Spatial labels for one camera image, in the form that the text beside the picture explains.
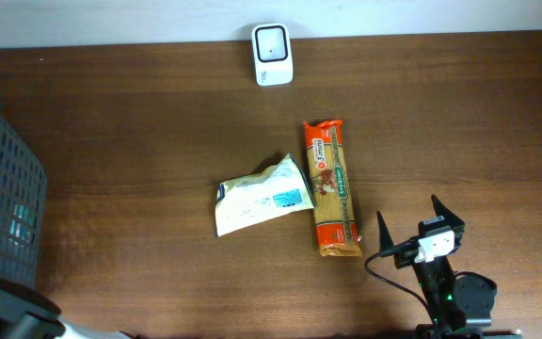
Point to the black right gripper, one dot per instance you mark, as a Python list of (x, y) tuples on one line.
[(454, 223)]

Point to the orange spaghetti packet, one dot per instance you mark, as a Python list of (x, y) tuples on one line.
[(334, 217)]

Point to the cream yellow snack bag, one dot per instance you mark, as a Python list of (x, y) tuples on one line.
[(277, 191)]

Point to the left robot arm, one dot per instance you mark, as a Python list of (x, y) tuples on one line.
[(25, 313)]

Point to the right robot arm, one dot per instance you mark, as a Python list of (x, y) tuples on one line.
[(458, 303)]

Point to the white barcode scanner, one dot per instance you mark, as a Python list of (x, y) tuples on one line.
[(272, 54)]

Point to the grey plastic mesh basket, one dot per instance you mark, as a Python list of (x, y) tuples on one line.
[(23, 185)]

